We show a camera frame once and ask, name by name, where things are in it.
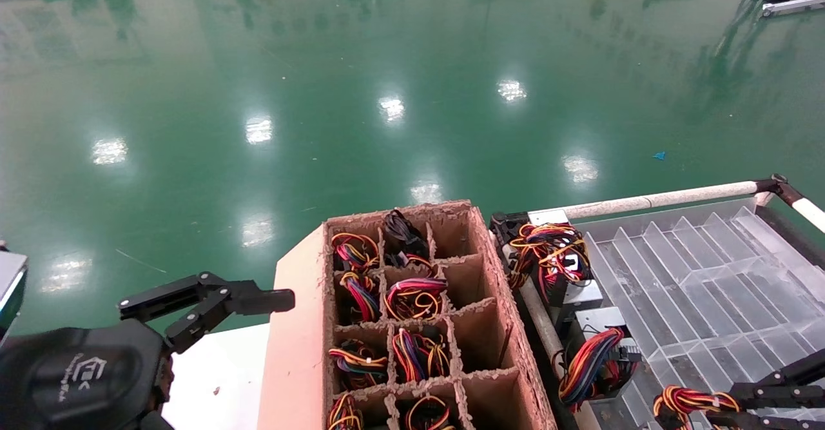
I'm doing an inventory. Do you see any power supply with black wires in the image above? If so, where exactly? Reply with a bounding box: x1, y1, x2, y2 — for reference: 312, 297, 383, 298
383, 208, 431, 267

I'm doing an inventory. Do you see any white pipe beside box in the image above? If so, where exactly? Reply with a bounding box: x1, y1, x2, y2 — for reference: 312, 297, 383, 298
518, 277, 601, 430

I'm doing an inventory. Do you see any long white frame pipe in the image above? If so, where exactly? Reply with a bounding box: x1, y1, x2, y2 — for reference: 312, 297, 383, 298
527, 181, 760, 222

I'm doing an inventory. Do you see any black pipe joint connector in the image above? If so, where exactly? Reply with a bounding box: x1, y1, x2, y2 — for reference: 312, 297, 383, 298
754, 173, 804, 209

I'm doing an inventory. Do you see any clear acrylic divider tray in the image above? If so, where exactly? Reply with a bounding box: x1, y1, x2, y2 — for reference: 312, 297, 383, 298
576, 198, 825, 430

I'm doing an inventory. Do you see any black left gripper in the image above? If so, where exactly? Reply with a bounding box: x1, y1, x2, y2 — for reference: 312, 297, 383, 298
0, 319, 175, 430

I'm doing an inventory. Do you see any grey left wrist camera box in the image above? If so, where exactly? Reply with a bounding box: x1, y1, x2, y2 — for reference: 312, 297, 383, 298
0, 242, 29, 344

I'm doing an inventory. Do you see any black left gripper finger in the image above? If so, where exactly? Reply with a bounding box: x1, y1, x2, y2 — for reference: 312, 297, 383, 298
118, 272, 296, 355

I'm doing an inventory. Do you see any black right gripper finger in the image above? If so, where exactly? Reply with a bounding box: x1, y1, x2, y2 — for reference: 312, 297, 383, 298
730, 350, 825, 412
701, 412, 825, 430

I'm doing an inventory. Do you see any brown cardboard divider box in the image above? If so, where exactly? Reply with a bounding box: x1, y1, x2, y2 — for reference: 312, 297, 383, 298
257, 200, 559, 430

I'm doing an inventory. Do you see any short white frame pipe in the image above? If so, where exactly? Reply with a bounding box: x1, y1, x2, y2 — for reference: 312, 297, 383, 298
791, 198, 825, 235

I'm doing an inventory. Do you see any power supply with coloured wires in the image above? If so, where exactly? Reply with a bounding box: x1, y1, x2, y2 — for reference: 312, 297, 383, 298
327, 392, 364, 430
392, 327, 451, 383
405, 395, 453, 430
331, 231, 382, 271
558, 306, 643, 413
329, 338, 390, 390
490, 209, 605, 334
384, 277, 449, 321
653, 386, 741, 430
339, 270, 382, 322

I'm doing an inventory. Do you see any white metal floor frame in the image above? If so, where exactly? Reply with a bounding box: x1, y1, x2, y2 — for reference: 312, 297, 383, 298
762, 0, 825, 19

